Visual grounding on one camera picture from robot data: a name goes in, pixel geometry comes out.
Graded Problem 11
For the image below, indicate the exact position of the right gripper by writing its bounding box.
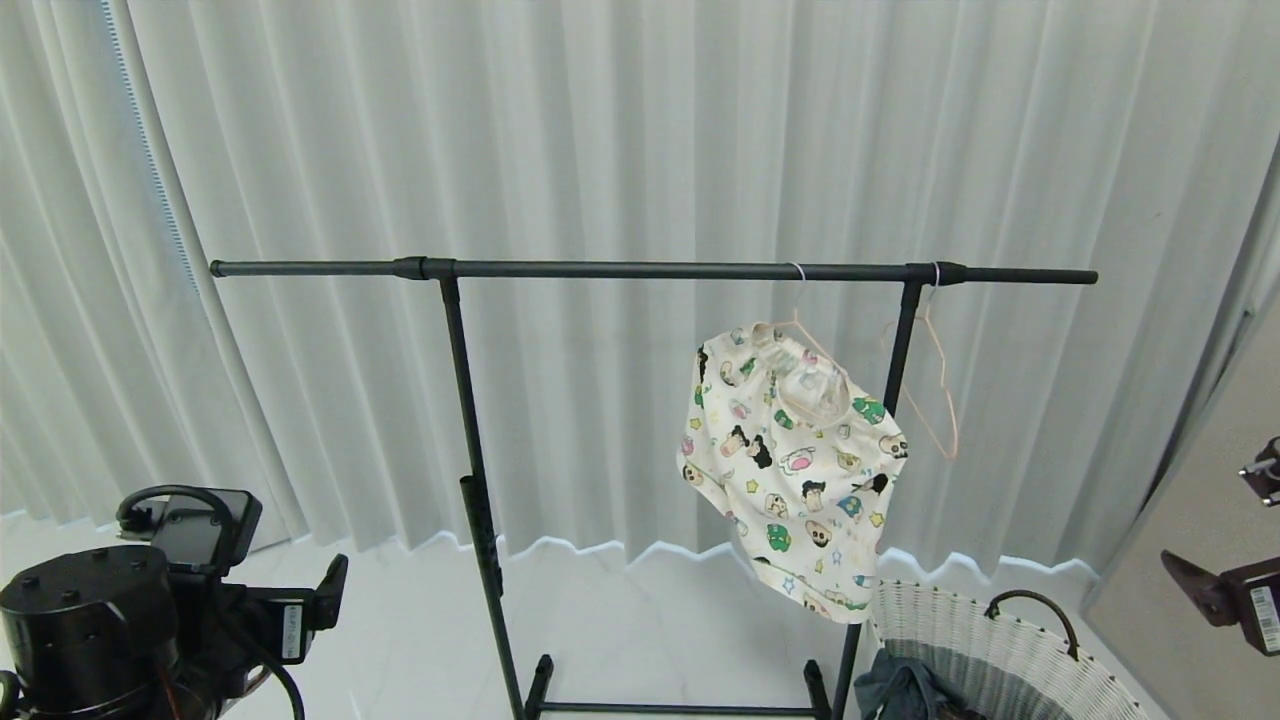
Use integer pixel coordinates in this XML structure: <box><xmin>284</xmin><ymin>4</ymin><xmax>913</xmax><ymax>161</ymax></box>
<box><xmin>1160</xmin><ymin>550</ymin><xmax>1280</xmax><ymax>658</ymax></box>

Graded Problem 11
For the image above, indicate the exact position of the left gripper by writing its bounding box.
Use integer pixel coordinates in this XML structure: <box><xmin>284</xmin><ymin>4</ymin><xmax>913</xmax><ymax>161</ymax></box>
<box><xmin>215</xmin><ymin>553</ymin><xmax>350</xmax><ymax>666</ymax></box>

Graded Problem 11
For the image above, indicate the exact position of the dark grey garment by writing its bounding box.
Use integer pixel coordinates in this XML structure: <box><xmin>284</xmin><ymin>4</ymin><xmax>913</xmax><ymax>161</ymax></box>
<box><xmin>852</xmin><ymin>648</ymin><xmax>961</xmax><ymax>720</ymax></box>

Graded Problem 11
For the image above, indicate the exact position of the pink clothes hanger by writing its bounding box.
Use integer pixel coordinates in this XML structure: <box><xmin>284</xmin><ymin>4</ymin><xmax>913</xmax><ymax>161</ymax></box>
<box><xmin>880</xmin><ymin>262</ymin><xmax>961</xmax><ymax>461</ymax></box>
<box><xmin>752</xmin><ymin>262</ymin><xmax>851</xmax><ymax>401</ymax></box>

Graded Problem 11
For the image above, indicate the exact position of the cream printed garment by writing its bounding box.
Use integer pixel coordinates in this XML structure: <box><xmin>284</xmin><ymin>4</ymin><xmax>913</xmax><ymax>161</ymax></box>
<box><xmin>677</xmin><ymin>322</ymin><xmax>909</xmax><ymax>626</ymax></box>

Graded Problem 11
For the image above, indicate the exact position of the white laundry basket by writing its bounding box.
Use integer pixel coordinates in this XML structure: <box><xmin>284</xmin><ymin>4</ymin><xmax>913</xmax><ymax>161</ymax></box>
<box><xmin>868</xmin><ymin>580</ymin><xmax>1151</xmax><ymax>720</ymax></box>

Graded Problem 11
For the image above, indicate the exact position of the black clothes rack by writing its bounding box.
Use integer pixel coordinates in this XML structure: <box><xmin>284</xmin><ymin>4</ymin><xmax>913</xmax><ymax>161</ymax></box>
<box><xmin>210</xmin><ymin>257</ymin><xmax>1099</xmax><ymax>720</ymax></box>

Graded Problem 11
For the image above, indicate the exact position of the white curtain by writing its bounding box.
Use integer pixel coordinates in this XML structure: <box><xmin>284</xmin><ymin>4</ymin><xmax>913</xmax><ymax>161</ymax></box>
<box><xmin>0</xmin><ymin>0</ymin><xmax>1280</xmax><ymax>591</ymax></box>

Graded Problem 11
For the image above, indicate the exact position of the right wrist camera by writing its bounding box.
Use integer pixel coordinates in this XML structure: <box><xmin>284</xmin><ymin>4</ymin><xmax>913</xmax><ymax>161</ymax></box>
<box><xmin>1238</xmin><ymin>436</ymin><xmax>1280</xmax><ymax>507</ymax></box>

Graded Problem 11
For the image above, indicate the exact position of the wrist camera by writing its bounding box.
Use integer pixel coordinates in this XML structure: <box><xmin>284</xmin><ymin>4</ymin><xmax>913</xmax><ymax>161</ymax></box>
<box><xmin>1238</xmin><ymin>436</ymin><xmax>1280</xmax><ymax>507</ymax></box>
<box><xmin>150</xmin><ymin>488</ymin><xmax>263</xmax><ymax>579</ymax></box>

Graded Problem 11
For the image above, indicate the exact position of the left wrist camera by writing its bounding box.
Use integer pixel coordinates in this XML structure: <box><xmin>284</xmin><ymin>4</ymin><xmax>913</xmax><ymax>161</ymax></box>
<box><xmin>150</xmin><ymin>488</ymin><xmax>263</xmax><ymax>579</ymax></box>

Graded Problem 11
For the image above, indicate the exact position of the white curtain pull cord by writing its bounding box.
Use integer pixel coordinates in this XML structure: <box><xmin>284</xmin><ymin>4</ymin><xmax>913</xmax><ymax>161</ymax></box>
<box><xmin>100</xmin><ymin>0</ymin><xmax>201</xmax><ymax>291</ymax></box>

